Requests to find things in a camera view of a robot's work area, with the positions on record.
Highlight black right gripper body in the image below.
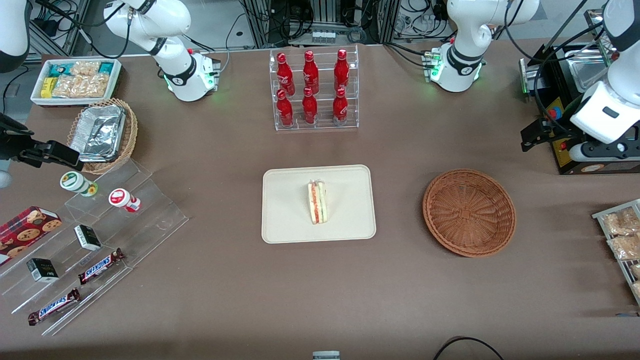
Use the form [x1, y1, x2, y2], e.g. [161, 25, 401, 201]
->
[0, 113, 34, 162]

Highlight small clear snack bag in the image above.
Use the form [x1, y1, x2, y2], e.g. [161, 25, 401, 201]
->
[70, 60, 101, 77]

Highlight large clear snack bag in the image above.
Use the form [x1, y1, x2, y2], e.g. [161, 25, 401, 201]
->
[52, 74, 110, 99]

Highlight clear acrylic bottle rack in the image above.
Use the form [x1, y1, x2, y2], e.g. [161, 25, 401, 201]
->
[269, 45, 360, 132]

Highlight red cookie box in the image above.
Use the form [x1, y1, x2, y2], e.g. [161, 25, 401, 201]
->
[0, 206, 63, 267]

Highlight red lid yoghurt bottle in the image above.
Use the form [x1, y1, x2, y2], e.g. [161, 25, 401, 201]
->
[108, 188, 142, 214]

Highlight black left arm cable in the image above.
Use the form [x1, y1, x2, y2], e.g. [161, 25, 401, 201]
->
[504, 0, 609, 137]

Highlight triangle sandwich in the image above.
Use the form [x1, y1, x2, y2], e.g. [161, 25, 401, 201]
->
[307, 180, 327, 225]

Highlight black looped cable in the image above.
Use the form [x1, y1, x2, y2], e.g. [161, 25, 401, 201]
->
[432, 336, 506, 360]

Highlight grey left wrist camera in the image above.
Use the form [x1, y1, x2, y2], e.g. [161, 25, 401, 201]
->
[569, 139, 640, 164]

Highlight red cola bottle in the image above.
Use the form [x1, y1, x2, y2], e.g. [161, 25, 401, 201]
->
[302, 50, 320, 94]
[332, 87, 349, 124]
[276, 52, 296, 96]
[276, 89, 295, 127]
[301, 86, 319, 125]
[333, 49, 350, 92]

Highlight black hot dog machine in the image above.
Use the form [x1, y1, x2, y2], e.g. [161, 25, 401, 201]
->
[519, 7, 640, 176]

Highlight clear acrylic step stand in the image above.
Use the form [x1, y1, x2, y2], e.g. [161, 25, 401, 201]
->
[0, 159, 190, 337]

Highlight small black box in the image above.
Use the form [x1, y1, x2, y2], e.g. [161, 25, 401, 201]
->
[74, 224, 102, 252]
[26, 258, 59, 284]

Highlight cream plastic tray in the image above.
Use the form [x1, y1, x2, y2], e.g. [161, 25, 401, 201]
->
[261, 164, 377, 244]

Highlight aluminium frame rack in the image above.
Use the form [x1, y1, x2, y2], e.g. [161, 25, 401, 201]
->
[240, 0, 401, 48]

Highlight brown wicker basket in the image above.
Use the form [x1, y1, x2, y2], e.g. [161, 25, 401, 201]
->
[422, 169, 517, 258]

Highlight light wicker basket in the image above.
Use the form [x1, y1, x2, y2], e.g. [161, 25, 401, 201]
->
[66, 98, 139, 175]

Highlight green lid yoghurt bottle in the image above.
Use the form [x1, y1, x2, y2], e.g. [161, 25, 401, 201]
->
[60, 171, 99, 197]

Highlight white snack bin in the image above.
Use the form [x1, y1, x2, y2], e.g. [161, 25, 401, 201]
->
[30, 58, 123, 108]

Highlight tray of packaged snacks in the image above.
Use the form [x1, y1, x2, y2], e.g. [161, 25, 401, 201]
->
[592, 199, 640, 306]

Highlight Snickers chocolate bar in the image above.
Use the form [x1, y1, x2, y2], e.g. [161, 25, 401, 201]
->
[27, 288, 81, 326]
[78, 248, 126, 286]

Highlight aluminium foil tray stack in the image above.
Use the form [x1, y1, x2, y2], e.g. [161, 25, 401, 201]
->
[69, 104, 127, 164]

